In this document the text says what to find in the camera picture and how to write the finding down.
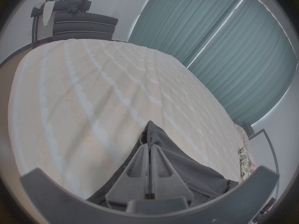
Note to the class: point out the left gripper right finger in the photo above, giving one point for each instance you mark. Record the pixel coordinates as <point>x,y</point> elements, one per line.
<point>165,176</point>

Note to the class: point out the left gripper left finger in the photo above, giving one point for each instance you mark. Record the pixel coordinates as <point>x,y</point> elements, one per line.
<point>133,176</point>

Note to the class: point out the black T-shirt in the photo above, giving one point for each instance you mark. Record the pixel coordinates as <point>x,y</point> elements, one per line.
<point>186,171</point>

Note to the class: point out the bed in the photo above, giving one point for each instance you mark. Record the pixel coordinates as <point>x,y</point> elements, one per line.
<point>93,90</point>

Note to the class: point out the white printed garment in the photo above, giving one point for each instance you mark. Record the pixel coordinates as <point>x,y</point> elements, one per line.
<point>245,162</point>

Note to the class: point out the cream pillow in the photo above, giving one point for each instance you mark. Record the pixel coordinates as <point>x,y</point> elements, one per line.
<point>243,134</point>

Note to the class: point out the pink garment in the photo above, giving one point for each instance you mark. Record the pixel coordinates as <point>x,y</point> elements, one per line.
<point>254,167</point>

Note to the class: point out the grey bedside table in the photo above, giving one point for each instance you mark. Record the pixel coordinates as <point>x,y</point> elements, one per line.
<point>245,127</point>

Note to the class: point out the blue-green curtain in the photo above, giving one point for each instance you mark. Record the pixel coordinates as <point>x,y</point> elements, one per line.
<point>182,20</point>
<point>245,59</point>

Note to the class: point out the black chest of drawers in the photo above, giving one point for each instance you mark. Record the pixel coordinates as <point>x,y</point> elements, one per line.
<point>81,24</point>

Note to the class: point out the dark grey draped cloth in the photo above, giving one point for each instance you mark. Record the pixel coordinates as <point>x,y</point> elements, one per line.
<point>78,5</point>

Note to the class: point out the white hanging cloth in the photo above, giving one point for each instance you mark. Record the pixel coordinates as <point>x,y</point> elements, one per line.
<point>48,13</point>

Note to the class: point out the pale patterned cloth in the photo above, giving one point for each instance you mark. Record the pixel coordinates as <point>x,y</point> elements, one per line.
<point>42,3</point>

